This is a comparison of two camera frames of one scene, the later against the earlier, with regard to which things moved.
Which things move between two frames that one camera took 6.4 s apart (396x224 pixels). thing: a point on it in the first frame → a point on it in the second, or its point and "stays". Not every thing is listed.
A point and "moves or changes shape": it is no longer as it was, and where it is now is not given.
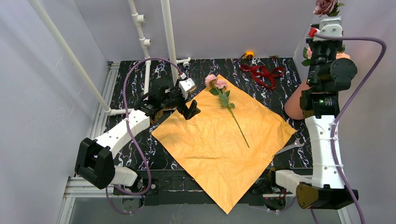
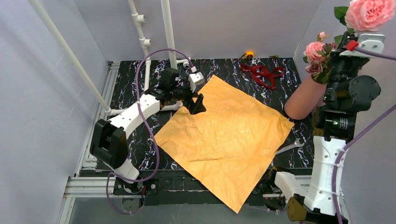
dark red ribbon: [262, 75] stays
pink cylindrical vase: [292, 107] stays
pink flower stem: [328, 7] moves or changes shape
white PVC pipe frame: [143, 43] stays
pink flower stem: [212, 80] → [364, 15]
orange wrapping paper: [226, 150] stays
